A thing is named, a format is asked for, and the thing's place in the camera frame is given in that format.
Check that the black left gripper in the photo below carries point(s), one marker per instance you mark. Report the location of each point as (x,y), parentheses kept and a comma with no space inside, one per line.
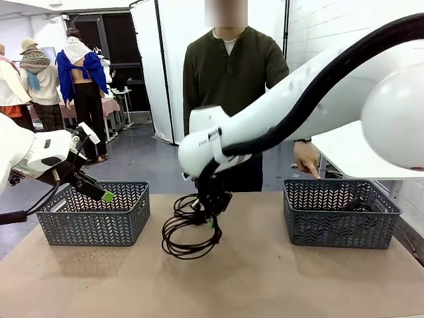
(66,174)

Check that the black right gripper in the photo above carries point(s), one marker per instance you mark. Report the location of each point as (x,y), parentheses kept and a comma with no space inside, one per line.
(215,198)

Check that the person's left hand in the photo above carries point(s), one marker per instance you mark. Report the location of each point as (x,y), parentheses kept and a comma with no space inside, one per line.
(306,159)

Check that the grey plastic lattice basket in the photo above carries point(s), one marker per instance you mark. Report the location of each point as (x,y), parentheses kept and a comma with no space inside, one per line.
(99,218)
(338,228)

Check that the table with pink cloth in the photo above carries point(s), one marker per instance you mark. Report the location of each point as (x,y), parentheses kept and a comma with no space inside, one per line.
(109,106)

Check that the small white-legged desk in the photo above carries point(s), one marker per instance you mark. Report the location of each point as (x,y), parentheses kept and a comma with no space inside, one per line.
(124,91)

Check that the mannequin with patterned scarf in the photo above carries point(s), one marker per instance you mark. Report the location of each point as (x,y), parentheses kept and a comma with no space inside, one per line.
(43,83)

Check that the mannequin with blue shirt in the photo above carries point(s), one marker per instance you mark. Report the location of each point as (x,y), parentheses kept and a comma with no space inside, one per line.
(71,69)

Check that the white humanoid robot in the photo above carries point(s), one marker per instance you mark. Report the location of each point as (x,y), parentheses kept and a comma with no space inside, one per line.
(106,68)

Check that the black wristwatch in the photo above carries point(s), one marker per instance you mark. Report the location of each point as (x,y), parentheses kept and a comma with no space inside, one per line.
(302,140)

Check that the mannequin with cream jacket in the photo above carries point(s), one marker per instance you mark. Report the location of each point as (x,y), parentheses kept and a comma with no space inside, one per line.
(10,86)

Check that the white backdrop screen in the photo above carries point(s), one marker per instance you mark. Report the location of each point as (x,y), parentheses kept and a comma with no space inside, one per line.
(265,16)
(147,66)

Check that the black backdrop stand pole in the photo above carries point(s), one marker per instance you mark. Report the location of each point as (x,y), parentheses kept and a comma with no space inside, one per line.
(286,23)
(164,66)

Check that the person in green sweater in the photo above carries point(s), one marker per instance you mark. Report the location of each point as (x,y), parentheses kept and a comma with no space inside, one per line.
(238,76)

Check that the white side table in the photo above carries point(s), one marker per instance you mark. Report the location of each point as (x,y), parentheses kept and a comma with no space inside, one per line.
(344,155)

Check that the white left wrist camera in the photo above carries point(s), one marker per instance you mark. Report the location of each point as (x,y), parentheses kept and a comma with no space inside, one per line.
(88,132)

